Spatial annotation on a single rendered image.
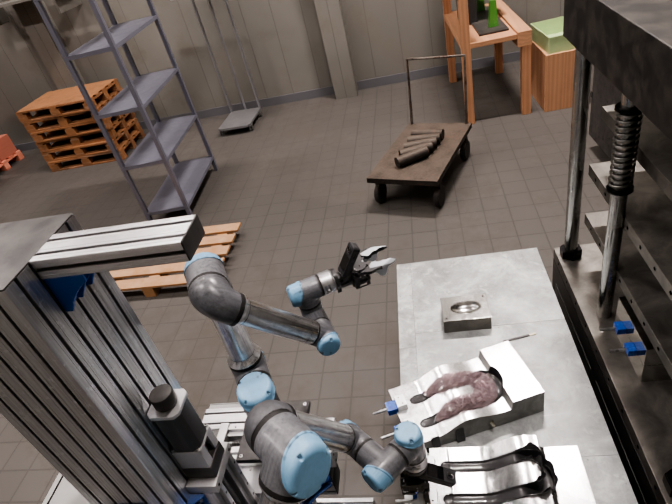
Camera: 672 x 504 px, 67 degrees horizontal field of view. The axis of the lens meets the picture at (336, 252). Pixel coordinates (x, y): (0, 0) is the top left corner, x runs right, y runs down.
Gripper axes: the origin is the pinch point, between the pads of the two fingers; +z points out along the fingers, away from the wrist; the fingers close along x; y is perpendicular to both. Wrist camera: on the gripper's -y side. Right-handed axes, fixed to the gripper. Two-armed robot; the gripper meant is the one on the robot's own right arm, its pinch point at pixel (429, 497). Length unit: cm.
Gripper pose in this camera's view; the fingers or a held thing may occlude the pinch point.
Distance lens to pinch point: 176.7
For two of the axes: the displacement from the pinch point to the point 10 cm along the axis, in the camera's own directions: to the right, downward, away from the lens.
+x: -0.7, 6.1, -7.9
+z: 2.1, 7.9, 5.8
